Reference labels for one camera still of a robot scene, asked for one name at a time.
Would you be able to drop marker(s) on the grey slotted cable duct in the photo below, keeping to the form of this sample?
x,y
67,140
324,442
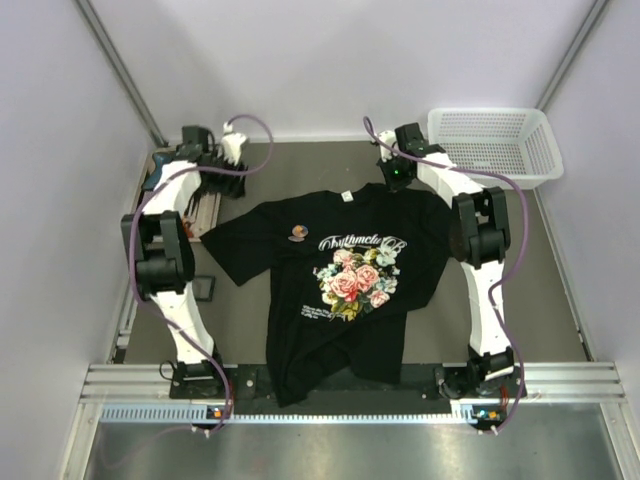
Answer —
x,y
339,408

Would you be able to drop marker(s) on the black floral t-shirt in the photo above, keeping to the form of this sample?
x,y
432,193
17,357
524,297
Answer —
x,y
340,298

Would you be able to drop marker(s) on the brown rectangular tray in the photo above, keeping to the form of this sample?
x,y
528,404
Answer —
x,y
202,212

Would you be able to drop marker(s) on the black box with pink brooch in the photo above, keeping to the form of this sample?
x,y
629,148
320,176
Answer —
x,y
203,288

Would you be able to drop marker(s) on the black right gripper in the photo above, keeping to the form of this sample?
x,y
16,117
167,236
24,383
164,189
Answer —
x,y
396,176

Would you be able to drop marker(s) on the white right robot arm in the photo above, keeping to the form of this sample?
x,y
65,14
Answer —
x,y
479,239

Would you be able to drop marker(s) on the orange cup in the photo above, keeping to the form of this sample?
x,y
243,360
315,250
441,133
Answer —
x,y
187,226

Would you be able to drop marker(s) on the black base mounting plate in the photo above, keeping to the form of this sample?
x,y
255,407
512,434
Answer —
x,y
252,382

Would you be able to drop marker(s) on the blue star-shaped dish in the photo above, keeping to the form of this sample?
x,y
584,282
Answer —
x,y
159,159

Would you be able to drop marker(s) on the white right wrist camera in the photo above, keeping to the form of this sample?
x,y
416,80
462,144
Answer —
x,y
386,141

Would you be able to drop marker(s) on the aluminium frame rail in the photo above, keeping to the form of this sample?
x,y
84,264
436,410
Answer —
x,y
567,421

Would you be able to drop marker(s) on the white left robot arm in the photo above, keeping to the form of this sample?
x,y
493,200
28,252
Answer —
x,y
160,255

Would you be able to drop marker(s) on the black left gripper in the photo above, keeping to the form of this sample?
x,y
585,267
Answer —
x,y
226,177

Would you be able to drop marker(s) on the white perforated plastic basket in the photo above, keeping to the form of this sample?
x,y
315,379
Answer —
x,y
515,142

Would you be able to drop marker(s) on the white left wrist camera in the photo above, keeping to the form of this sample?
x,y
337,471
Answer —
x,y
232,144

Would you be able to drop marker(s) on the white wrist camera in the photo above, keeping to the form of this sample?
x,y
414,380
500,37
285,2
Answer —
x,y
386,141
232,144

